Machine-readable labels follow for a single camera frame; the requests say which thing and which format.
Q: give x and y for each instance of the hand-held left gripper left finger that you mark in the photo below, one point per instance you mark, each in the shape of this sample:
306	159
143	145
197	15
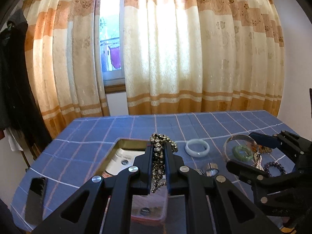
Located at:
145	171

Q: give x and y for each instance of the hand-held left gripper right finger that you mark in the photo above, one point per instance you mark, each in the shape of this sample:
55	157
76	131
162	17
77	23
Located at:
171	171

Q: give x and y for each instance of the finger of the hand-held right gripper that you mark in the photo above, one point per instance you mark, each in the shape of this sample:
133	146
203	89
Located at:
246	171
268	141

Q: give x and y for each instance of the gold rimmed tin box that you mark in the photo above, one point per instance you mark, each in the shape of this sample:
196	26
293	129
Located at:
126	154

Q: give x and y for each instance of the white jade bangle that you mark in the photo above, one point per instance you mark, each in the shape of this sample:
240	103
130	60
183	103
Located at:
189	149

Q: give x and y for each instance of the green jade disc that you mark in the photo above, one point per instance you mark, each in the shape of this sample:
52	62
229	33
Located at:
235	151

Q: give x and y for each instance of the blue checked tablecloth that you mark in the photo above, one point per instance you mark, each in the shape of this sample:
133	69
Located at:
85	146

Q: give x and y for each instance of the wooden windowsill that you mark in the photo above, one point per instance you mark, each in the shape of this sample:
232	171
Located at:
114	88

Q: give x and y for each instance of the black phone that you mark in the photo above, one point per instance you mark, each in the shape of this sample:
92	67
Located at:
36	199

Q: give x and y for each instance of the wide cream orange curtain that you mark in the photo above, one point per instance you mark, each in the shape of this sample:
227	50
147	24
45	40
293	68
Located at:
195	53

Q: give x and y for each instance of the white hanging cloth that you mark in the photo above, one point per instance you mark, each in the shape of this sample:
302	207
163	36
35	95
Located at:
13	139

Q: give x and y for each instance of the narrow cream orange curtain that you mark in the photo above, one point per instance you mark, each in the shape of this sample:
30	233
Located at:
68	53

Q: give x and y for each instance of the window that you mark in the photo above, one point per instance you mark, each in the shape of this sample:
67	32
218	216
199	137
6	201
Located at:
111	29

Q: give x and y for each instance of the red down jacket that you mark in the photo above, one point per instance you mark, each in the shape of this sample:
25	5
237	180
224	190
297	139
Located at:
1	134

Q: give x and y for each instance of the black hanging coat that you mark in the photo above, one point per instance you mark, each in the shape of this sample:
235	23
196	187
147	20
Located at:
17	90

